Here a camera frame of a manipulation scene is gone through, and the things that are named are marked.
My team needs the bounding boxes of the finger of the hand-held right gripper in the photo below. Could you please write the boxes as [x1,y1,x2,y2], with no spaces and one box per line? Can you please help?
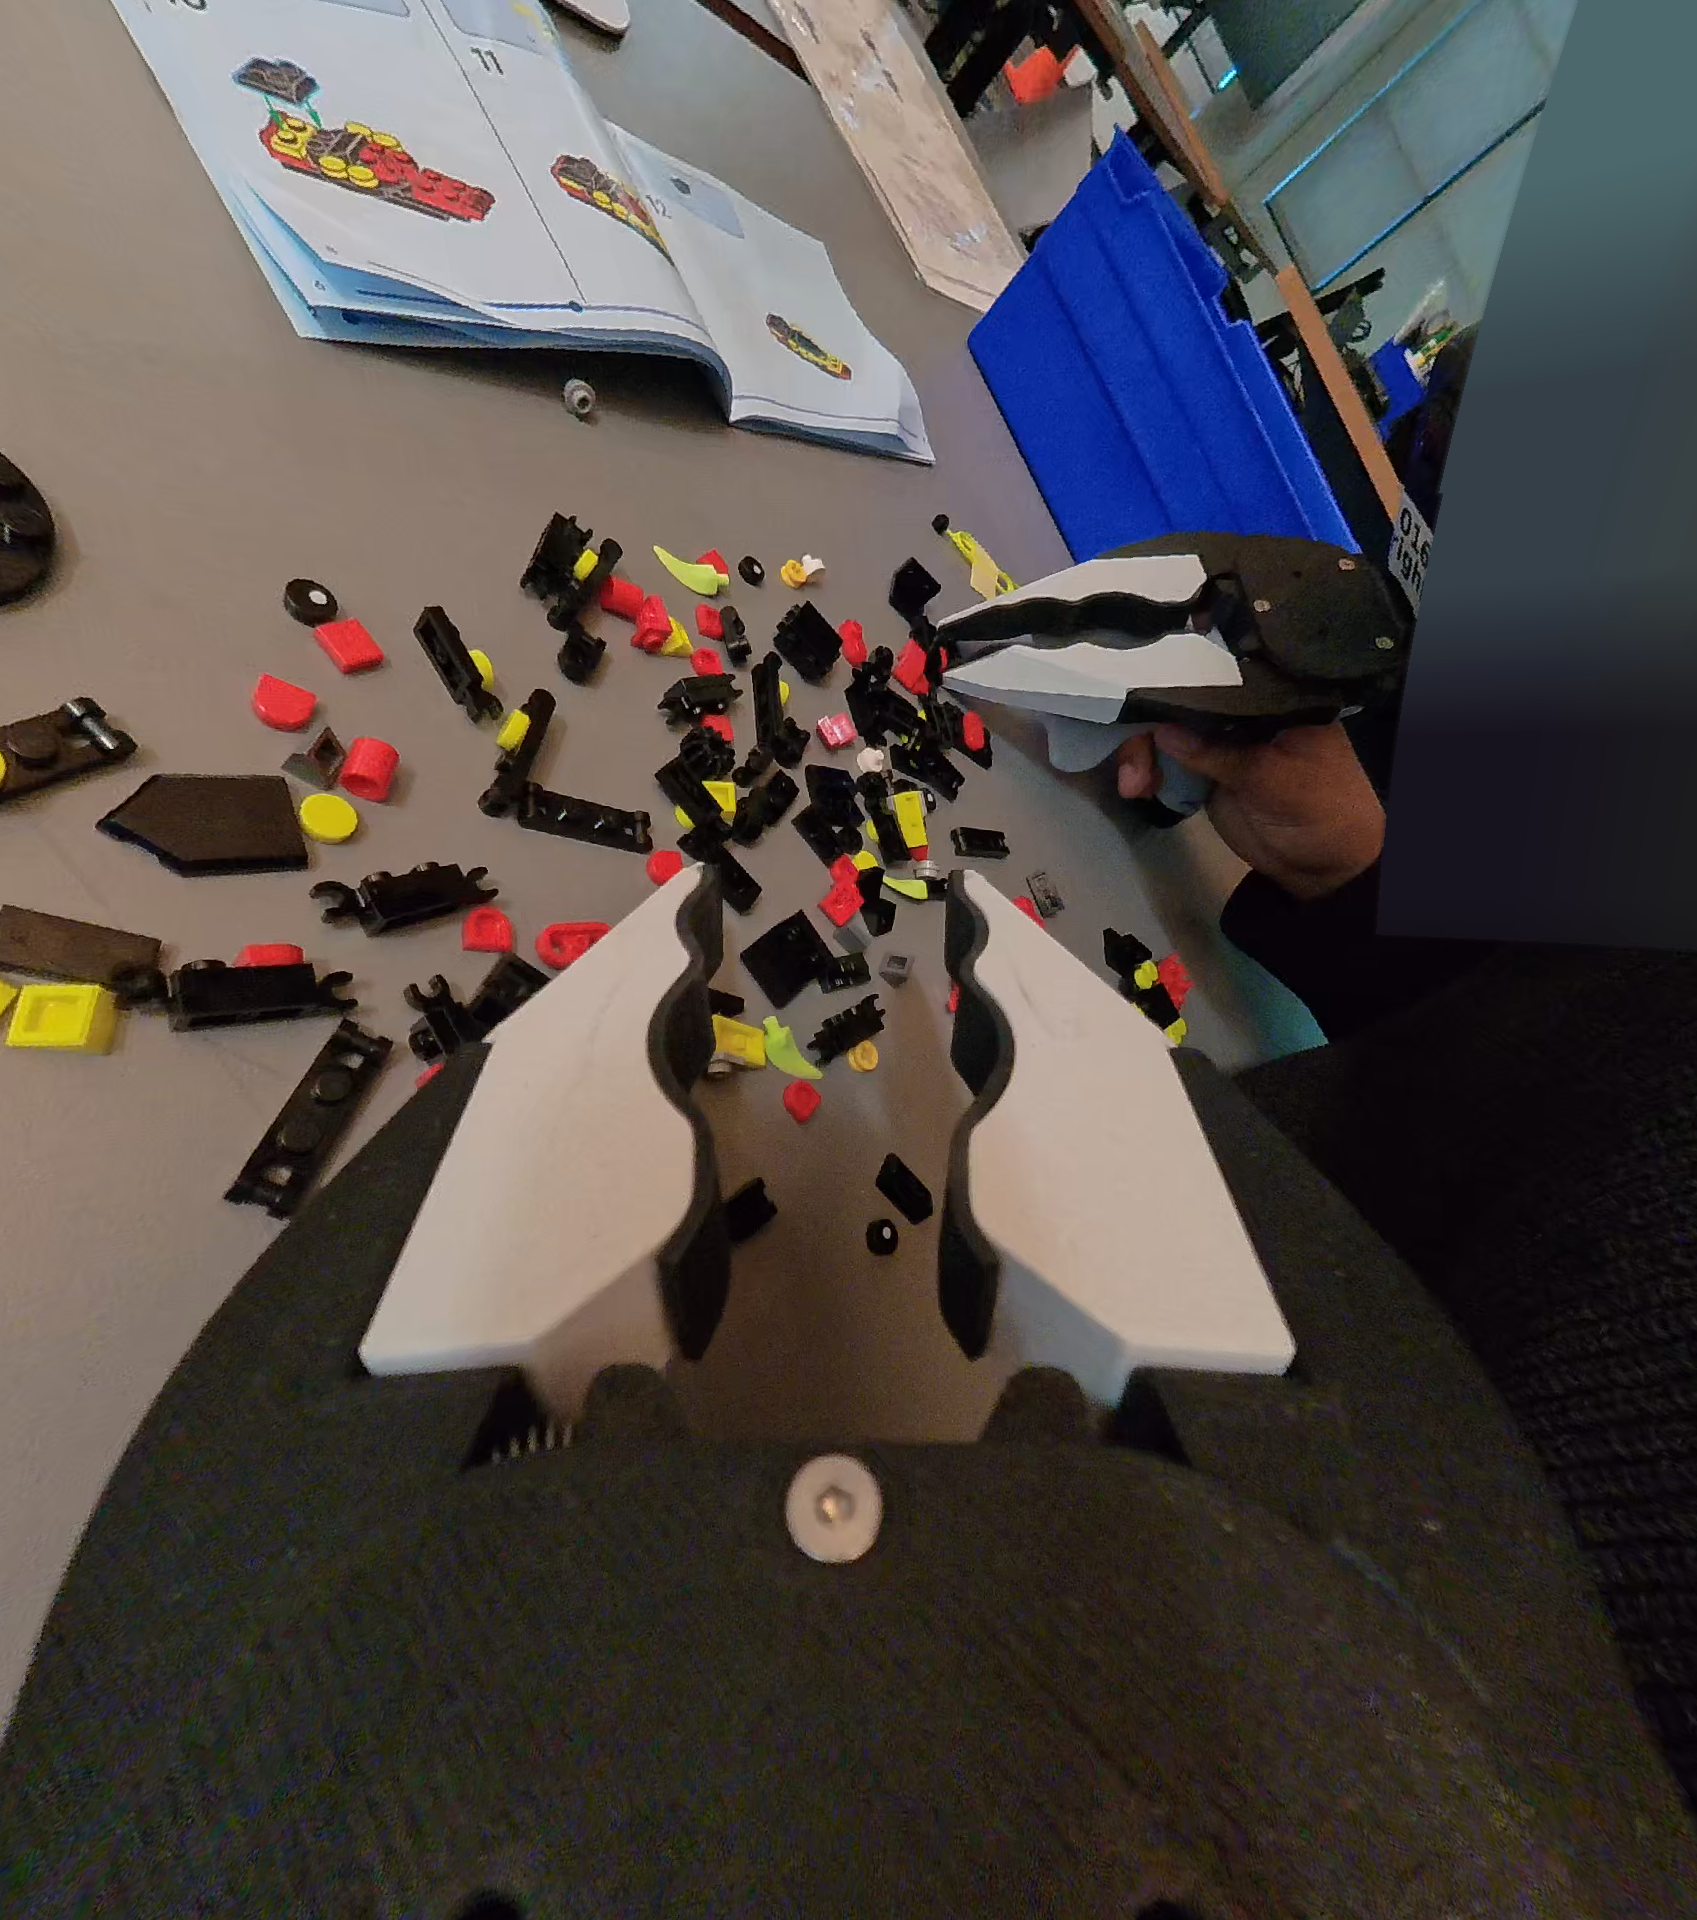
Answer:
[930,553,1214,667]
[937,624,1248,724]

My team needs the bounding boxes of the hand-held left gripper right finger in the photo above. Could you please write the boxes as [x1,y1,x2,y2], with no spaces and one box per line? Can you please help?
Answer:
[937,865,1303,1409]

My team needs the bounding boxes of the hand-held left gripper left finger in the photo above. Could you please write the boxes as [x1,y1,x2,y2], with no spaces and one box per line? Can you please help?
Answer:
[357,862,731,1408]

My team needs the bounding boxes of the partly built lego model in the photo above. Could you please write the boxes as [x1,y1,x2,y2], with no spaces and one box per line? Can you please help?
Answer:
[1100,928,1195,1047]

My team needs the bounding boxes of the pile of lego pieces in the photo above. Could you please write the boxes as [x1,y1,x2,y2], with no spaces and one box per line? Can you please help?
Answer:
[0,512,1075,1255]

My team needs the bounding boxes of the lego instruction booklet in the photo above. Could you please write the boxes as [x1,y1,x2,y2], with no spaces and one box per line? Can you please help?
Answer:
[110,0,934,464]

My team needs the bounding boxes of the person's right forearm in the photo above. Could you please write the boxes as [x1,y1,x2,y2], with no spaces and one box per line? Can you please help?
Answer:
[1221,868,1388,1044]

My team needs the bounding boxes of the person's right hand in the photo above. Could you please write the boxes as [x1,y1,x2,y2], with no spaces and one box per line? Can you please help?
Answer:
[1117,717,1388,903]

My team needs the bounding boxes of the blue storage bin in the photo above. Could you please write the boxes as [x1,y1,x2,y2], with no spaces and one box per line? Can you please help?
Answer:
[967,128,1367,563]

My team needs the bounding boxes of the wooden board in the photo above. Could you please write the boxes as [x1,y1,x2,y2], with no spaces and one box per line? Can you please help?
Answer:
[1078,0,1408,525]

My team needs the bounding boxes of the clear plastic bag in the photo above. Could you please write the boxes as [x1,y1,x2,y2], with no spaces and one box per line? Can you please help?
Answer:
[764,0,1031,316]

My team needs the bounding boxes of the person's dark knit sweater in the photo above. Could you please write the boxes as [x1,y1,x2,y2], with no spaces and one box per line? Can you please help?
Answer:
[1239,944,1697,1920]

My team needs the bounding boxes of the yellow string with tape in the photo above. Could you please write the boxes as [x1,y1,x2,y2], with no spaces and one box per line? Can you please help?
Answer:
[930,513,1016,600]

